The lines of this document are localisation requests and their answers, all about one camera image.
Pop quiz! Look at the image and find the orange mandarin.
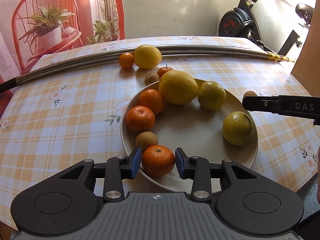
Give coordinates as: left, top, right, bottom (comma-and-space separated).
119, 53, 134, 69
142, 145, 175, 177
139, 89, 164, 115
126, 106, 156, 133
157, 65, 172, 78

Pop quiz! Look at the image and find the beige round plate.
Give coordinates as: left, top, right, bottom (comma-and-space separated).
120, 82, 259, 194

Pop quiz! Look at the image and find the small brown kiwi fruit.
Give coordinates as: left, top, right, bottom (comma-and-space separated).
242, 90, 257, 99

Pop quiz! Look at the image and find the red printed backdrop curtain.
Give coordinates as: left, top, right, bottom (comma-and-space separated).
0, 0, 126, 116

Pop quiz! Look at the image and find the large yellow grapefruit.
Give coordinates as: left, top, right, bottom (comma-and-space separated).
158, 70, 199, 105

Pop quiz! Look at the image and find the person's right hand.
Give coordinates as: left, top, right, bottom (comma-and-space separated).
317, 146, 320, 203

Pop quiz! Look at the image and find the long steel pole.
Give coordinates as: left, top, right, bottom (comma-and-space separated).
1, 44, 292, 93

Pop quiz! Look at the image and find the yellow lemon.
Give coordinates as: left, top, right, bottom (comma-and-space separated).
134, 44, 162, 69

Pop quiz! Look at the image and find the yellow-green round fruit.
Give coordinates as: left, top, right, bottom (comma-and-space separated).
198, 81, 226, 111
222, 111, 253, 146

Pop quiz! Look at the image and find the brown wooden board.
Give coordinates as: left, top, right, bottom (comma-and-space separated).
291, 0, 320, 96

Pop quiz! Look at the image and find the black exercise bike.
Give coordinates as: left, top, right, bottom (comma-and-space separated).
218, 0, 314, 56

